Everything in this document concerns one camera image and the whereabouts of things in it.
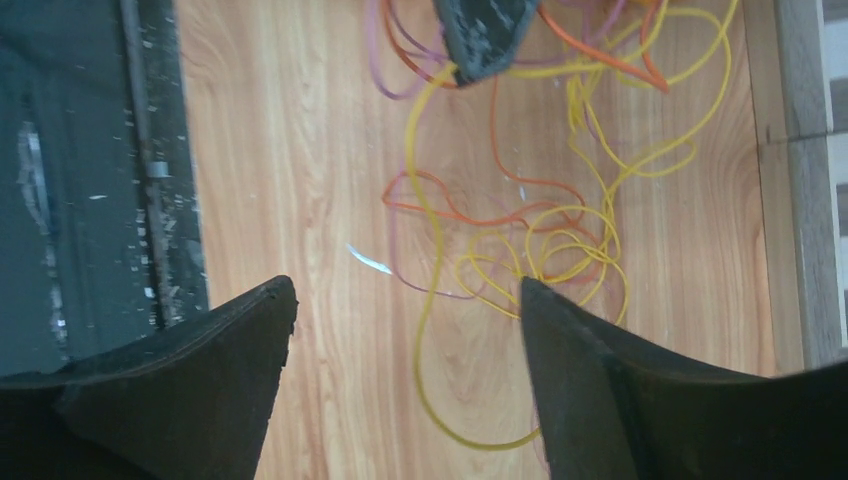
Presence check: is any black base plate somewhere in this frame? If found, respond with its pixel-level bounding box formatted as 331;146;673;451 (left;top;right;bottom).
1;1;208;376

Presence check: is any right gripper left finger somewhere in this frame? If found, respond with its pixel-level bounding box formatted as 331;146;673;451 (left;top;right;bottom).
1;275;298;479

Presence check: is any white paper scrap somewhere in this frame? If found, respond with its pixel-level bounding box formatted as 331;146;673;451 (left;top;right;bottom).
346;244;393;275

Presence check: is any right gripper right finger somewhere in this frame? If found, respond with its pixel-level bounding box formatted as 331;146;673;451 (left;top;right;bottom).
520;277;847;479

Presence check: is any purple thin cable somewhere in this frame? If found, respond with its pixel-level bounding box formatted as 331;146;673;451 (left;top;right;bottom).
365;0;631;301

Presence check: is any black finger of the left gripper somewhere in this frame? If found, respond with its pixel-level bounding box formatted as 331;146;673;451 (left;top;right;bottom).
433;0;540;87

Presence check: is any wooden chessboard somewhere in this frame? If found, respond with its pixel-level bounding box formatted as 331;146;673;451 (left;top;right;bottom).
743;1;847;373

